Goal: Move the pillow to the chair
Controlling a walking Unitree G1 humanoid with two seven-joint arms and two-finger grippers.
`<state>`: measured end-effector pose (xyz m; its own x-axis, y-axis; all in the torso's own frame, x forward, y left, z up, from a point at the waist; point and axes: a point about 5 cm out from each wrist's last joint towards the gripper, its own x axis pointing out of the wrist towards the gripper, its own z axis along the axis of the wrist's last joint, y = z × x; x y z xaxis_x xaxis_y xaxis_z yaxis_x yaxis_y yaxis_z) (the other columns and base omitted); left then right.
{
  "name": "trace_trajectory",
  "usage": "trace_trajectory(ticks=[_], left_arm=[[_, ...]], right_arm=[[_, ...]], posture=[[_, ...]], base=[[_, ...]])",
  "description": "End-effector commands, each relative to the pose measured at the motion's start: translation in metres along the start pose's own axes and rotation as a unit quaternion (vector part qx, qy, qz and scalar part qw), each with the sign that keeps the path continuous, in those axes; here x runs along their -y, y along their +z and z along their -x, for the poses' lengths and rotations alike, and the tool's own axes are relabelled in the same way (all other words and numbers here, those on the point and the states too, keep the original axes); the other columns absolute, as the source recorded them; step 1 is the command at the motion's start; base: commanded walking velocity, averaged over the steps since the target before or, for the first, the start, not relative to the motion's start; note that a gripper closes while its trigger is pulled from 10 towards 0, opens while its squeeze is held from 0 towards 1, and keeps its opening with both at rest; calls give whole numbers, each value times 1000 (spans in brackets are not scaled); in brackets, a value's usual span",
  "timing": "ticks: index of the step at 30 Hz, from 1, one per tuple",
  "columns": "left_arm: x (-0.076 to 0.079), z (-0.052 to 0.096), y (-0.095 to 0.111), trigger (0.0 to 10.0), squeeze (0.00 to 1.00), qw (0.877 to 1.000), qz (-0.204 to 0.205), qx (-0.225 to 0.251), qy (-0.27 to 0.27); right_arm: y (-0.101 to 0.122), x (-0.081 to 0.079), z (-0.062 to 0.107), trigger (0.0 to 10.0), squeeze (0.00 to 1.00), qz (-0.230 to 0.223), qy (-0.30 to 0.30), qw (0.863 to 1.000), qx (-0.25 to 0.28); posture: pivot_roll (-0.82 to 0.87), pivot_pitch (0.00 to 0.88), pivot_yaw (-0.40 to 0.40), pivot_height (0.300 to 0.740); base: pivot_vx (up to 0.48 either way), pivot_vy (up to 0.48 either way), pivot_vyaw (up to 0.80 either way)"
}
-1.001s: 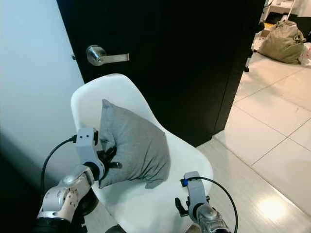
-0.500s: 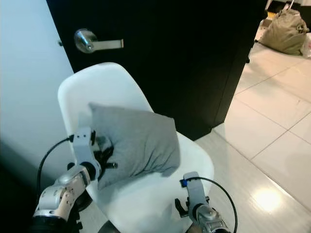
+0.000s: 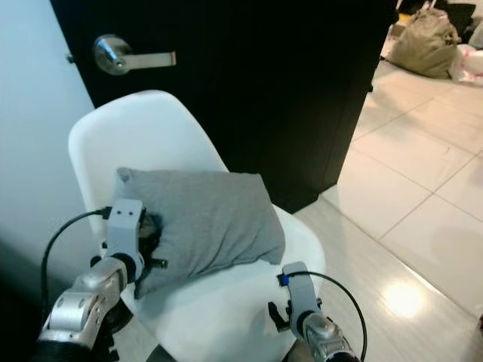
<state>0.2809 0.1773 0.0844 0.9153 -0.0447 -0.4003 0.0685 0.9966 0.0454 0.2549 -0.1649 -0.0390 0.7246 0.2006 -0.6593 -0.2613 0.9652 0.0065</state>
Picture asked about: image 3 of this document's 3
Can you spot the grey pillow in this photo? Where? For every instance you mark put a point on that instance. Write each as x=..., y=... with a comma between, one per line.
x=211, y=222

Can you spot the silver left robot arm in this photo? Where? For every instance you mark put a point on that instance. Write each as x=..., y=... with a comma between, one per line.
x=83, y=309

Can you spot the white plastic chair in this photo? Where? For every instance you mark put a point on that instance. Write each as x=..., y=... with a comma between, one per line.
x=143, y=128

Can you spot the black door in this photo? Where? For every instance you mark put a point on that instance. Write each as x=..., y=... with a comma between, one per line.
x=256, y=90

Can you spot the olive fabric bag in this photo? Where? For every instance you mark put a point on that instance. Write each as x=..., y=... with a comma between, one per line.
x=423, y=45

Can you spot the white plastic bag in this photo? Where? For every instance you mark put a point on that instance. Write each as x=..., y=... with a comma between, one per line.
x=469, y=64

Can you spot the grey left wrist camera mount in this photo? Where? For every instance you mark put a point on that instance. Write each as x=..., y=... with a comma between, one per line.
x=126, y=226

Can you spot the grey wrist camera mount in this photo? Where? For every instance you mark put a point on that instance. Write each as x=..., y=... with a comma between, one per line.
x=126, y=226
x=300, y=294

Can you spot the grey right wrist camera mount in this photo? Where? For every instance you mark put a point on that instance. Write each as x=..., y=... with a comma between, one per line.
x=300, y=294

